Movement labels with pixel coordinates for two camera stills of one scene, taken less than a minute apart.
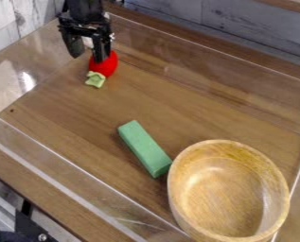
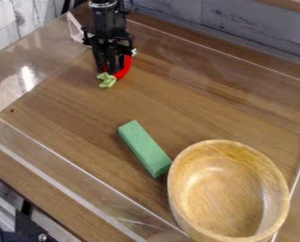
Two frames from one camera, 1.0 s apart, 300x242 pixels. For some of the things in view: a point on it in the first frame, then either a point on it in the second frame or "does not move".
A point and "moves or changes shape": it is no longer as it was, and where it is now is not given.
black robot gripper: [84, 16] → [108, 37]
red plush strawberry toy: [101, 70] moves or changes shape
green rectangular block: [147, 148] does not move
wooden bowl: [228, 193] does not move
